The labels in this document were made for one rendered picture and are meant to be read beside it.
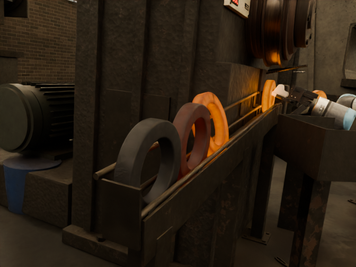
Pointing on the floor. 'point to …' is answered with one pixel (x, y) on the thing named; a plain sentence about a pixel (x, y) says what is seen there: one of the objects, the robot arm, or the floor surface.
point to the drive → (40, 145)
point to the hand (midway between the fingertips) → (269, 92)
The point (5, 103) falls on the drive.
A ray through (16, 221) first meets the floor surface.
